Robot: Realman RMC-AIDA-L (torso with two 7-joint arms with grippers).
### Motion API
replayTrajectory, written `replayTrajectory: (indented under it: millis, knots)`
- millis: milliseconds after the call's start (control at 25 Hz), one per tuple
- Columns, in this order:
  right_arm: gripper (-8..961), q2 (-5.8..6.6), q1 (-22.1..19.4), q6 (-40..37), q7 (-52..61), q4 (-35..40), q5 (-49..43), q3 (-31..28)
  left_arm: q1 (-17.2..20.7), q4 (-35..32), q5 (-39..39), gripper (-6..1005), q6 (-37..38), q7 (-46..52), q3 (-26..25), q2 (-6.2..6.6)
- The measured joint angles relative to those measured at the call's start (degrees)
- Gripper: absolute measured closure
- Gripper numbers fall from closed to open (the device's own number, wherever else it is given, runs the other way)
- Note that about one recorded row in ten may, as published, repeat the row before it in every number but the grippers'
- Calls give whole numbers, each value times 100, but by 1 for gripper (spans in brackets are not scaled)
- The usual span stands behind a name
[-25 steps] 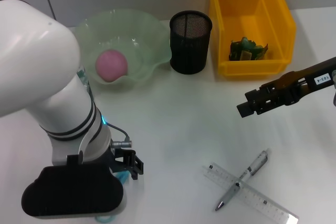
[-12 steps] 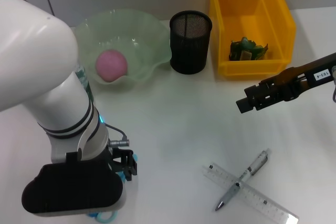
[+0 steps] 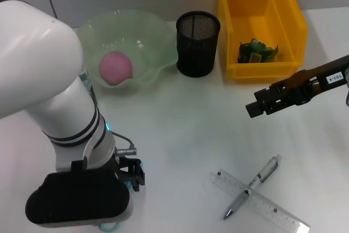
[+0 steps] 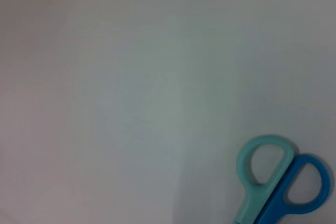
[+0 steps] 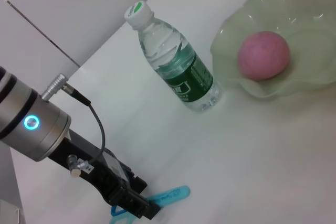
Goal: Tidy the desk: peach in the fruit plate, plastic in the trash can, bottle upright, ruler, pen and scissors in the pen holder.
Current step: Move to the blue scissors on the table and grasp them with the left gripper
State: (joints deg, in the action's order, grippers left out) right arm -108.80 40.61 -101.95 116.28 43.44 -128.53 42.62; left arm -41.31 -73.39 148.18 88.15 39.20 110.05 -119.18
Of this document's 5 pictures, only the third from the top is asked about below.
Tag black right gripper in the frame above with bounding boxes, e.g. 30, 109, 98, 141
245, 55, 349, 119

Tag green plastic wrapper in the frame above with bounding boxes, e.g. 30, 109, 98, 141
237, 38, 280, 64

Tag blue scissors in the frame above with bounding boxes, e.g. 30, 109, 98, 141
98, 160, 144, 233

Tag silver clear pen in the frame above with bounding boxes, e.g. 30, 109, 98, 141
223, 154, 282, 220

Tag clear water bottle green label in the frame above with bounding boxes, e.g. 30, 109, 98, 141
79, 65, 95, 103

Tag pink peach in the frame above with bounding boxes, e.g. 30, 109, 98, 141
98, 51, 134, 86

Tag black mesh pen holder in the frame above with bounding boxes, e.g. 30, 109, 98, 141
176, 11, 221, 77

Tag clear plastic ruler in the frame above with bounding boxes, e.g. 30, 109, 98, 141
210, 169, 311, 233

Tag green glass fruit plate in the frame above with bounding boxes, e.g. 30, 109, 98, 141
77, 9, 179, 92

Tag yellow plastic bin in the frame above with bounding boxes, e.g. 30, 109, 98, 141
216, 0, 309, 82

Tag left gripper cable with plug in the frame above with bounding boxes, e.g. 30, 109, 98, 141
111, 131, 137, 155

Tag gripper cable with plug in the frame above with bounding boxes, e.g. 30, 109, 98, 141
344, 68, 349, 107
111, 131, 137, 155

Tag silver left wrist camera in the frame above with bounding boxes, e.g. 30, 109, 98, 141
25, 169, 134, 229

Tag right gripper cable with plug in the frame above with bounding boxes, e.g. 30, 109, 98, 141
344, 68, 349, 107

